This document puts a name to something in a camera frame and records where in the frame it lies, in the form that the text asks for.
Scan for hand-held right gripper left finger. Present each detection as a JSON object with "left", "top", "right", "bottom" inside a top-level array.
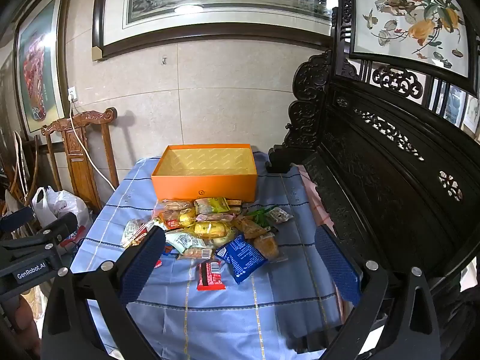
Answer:
[{"left": 40, "top": 226, "right": 167, "bottom": 360}]

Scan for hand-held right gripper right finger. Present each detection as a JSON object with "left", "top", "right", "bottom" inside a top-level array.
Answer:
[{"left": 314, "top": 225, "right": 441, "bottom": 360}]

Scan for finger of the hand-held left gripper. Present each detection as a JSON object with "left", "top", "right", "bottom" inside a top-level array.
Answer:
[
  {"left": 0, "top": 213, "right": 78, "bottom": 261},
  {"left": 0, "top": 207, "right": 35, "bottom": 233}
]

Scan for brown chocolate wafer bar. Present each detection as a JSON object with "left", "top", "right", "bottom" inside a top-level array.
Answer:
[{"left": 197, "top": 260, "right": 227, "bottom": 291}]

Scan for orange cardboard box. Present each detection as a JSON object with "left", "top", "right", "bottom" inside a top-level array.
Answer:
[{"left": 151, "top": 143, "right": 259, "bottom": 204}]

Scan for person's left hand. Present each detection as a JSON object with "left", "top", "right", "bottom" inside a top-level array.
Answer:
[{"left": 11, "top": 294, "right": 41, "bottom": 350}]

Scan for white plastic bag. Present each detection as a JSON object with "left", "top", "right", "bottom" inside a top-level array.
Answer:
[{"left": 32, "top": 187, "right": 92, "bottom": 248}]

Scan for leaning wooden frames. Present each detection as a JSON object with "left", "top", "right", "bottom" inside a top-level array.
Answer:
[{"left": 0, "top": 131, "right": 41, "bottom": 212}]

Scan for orange-ended cracker packet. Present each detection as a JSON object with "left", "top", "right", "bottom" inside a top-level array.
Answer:
[{"left": 178, "top": 247, "right": 214, "bottom": 260}]

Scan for clear round biscuit packet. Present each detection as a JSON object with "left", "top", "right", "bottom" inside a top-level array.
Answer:
[{"left": 161, "top": 199, "right": 194, "bottom": 212}]

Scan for pink cloth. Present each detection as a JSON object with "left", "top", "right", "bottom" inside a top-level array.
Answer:
[{"left": 300, "top": 169, "right": 338, "bottom": 233}]

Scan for carved wooden chair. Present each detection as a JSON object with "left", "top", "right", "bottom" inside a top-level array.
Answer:
[{"left": 40, "top": 108, "right": 121, "bottom": 214}]

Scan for brown bread packet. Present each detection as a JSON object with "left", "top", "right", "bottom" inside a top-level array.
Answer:
[{"left": 253, "top": 232, "right": 280, "bottom": 261}]

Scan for yellow cake packet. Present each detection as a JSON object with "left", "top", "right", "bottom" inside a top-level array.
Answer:
[{"left": 191, "top": 220, "right": 230, "bottom": 239}]

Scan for small white candy packet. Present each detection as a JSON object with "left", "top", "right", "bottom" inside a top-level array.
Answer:
[{"left": 268, "top": 208, "right": 294, "bottom": 224}]

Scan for dark carved wooden bench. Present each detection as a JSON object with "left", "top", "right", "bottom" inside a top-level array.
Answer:
[{"left": 268, "top": 0, "right": 480, "bottom": 360}]

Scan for yellow-green snack packet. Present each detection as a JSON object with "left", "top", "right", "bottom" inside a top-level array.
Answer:
[{"left": 194, "top": 197, "right": 230, "bottom": 214}]

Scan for blue snack packet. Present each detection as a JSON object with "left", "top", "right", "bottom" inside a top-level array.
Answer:
[{"left": 215, "top": 234, "right": 268, "bottom": 285}]

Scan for brown pastry packet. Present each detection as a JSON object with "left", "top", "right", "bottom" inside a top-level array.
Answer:
[{"left": 232, "top": 217, "right": 267, "bottom": 239}]

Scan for blue checked tablecloth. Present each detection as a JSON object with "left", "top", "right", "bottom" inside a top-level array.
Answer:
[{"left": 69, "top": 151, "right": 361, "bottom": 360}]

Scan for framed red painting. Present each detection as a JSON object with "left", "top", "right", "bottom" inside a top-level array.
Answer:
[{"left": 13, "top": 0, "right": 72, "bottom": 136}]

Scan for flower painting panel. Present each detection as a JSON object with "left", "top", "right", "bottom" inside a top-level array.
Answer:
[{"left": 349, "top": 0, "right": 471, "bottom": 79}]

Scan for framed panda painting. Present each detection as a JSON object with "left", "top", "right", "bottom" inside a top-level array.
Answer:
[{"left": 92, "top": 0, "right": 338, "bottom": 62}]

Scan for white power cable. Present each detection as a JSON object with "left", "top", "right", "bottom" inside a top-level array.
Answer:
[{"left": 69, "top": 97, "right": 117, "bottom": 192}]

